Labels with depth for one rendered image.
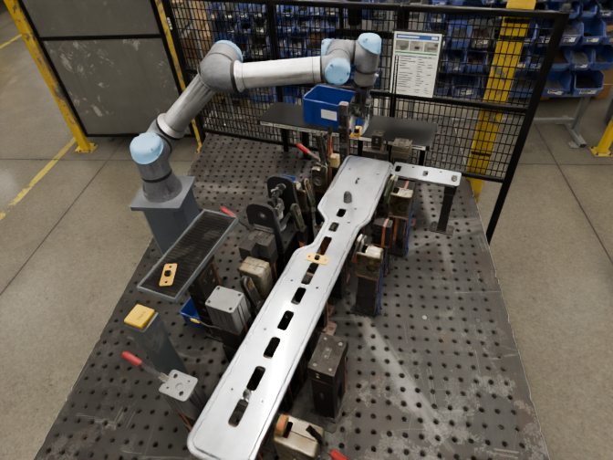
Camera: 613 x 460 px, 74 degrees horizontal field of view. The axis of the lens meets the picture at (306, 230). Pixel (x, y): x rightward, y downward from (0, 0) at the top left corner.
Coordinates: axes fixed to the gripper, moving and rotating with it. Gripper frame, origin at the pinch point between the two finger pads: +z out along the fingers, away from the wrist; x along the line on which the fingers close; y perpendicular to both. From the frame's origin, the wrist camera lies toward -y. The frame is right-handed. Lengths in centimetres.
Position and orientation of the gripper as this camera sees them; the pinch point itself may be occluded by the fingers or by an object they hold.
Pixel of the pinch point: (358, 130)
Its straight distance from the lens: 163.7
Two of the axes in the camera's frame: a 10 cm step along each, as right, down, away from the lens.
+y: -2.8, 6.7, -6.9
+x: 9.6, 2.2, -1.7
